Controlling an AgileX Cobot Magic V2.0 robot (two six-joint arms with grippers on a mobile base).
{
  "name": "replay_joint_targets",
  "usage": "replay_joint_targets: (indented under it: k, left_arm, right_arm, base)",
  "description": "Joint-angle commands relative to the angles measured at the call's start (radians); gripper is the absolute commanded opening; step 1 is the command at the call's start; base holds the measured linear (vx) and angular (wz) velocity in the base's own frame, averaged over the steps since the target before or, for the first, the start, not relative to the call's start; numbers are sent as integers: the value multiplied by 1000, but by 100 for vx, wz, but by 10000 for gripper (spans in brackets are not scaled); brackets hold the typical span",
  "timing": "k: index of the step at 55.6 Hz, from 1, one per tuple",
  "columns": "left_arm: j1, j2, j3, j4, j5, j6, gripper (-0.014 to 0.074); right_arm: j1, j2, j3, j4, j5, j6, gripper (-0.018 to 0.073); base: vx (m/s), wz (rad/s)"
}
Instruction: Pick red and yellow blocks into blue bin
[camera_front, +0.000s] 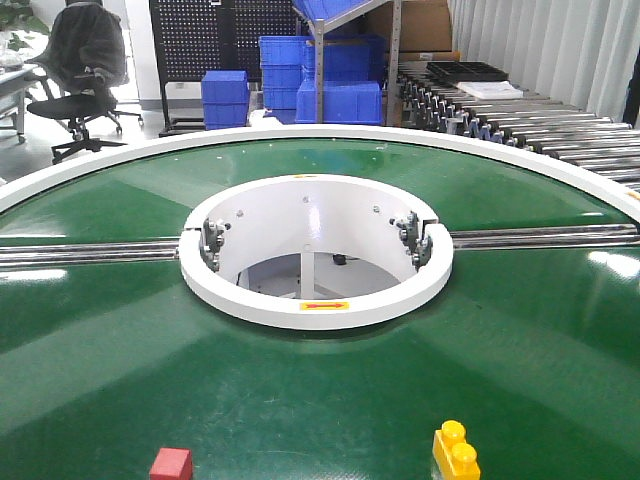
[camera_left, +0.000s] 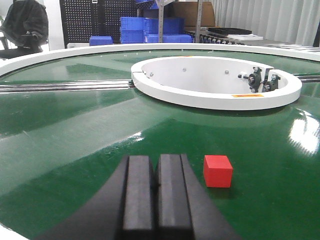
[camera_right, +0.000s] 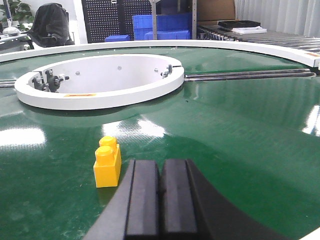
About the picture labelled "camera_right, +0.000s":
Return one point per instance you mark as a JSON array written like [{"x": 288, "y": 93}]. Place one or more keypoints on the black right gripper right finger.
[{"x": 191, "y": 208}]

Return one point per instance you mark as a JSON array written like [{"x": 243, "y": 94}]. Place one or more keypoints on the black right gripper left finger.
[{"x": 133, "y": 211}]

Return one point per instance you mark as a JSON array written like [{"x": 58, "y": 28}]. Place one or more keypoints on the yellow toy block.
[{"x": 108, "y": 161}]

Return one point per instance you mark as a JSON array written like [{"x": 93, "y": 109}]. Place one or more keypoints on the small blue crate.
[{"x": 117, "y": 38}]

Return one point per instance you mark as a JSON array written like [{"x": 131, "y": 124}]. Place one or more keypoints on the stacked blue crates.
[{"x": 169, "y": 27}]

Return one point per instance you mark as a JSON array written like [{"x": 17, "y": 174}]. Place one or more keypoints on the white foam sheet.
[{"x": 249, "y": 30}]

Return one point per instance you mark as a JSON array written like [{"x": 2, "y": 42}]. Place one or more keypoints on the black compartment tray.
[{"x": 230, "y": 24}]

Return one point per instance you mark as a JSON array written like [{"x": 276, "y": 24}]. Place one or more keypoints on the cardboard box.
[{"x": 213, "y": 10}]

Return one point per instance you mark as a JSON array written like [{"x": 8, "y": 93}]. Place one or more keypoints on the black pegboard panel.
[{"x": 105, "y": 18}]

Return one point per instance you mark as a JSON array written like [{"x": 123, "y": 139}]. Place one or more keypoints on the roller conveyor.
[{"x": 299, "y": 42}]

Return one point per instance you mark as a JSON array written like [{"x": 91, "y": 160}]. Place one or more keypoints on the black office chair with jacket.
[{"x": 51, "y": 26}]

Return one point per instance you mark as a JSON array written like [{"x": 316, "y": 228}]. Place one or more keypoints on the green potted plant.
[{"x": 19, "y": 11}]

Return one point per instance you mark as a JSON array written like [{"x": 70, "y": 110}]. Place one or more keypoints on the white inner ring guard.
[{"x": 100, "y": 82}]

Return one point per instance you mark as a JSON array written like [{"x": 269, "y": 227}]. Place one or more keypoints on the metal rail bars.
[{"x": 248, "y": 75}]

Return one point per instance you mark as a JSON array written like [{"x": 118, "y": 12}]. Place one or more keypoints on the metal shelf post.
[{"x": 153, "y": 4}]

